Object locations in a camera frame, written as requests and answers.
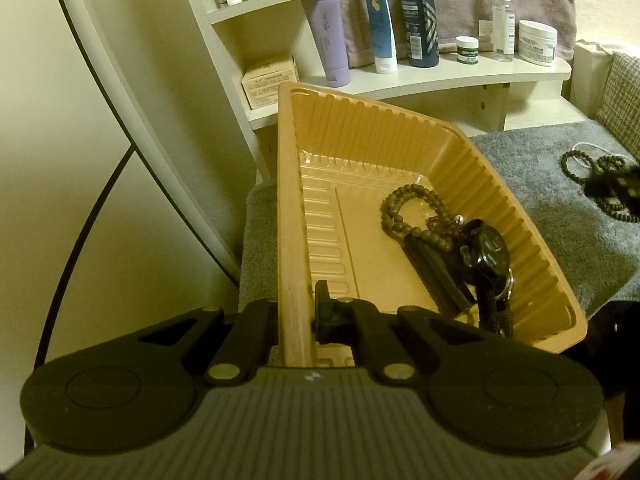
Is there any white oval mirror frame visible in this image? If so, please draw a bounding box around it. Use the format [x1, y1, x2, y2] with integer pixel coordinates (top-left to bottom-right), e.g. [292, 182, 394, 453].
[58, 0, 240, 287]

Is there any small cardboard box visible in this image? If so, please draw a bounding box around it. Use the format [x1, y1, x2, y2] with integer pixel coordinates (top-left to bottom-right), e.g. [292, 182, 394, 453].
[241, 54, 299, 110]

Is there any large white jar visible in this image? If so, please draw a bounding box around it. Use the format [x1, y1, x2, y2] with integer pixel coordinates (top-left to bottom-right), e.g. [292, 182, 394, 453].
[518, 20, 558, 66]

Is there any lilac tube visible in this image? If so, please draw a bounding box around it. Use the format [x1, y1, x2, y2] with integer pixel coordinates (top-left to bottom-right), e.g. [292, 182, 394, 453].
[302, 0, 350, 88]

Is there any white corner shelf unit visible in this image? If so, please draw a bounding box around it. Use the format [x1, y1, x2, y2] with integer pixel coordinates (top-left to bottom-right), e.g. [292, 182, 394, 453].
[188, 0, 570, 181]

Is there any dark bead necklace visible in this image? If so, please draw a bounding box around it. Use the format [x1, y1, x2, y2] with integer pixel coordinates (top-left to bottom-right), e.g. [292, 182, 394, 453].
[560, 148, 640, 224]

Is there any brown bead bracelet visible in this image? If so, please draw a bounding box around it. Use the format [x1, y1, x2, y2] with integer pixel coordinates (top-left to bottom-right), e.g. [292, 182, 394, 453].
[380, 182, 464, 254]

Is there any small green white jar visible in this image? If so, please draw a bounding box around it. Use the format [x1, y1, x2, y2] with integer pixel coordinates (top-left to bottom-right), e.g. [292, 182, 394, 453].
[456, 36, 480, 65]

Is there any clear spray bottle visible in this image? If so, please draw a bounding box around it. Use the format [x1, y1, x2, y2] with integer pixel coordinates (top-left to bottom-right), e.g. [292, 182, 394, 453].
[491, 0, 515, 62]

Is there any black cylindrical case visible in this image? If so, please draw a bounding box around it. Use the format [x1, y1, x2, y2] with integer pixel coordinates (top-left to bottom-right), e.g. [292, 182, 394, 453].
[401, 235, 476, 318]

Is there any blue white tube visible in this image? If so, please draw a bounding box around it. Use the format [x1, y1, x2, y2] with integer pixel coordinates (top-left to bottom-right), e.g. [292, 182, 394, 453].
[366, 0, 397, 75]

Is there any dark blue spray bottle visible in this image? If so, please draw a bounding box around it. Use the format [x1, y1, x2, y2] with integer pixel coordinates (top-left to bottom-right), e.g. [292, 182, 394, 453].
[400, 0, 439, 68]

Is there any orange plastic tray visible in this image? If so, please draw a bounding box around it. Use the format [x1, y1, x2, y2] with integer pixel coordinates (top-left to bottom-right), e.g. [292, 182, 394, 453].
[277, 84, 588, 367]

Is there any black wrist watch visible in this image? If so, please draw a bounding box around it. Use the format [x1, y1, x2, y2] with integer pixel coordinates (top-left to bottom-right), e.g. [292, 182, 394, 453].
[459, 219, 514, 338]

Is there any grey checked pillow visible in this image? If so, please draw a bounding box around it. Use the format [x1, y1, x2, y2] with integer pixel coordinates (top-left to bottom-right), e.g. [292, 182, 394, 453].
[596, 52, 640, 158]

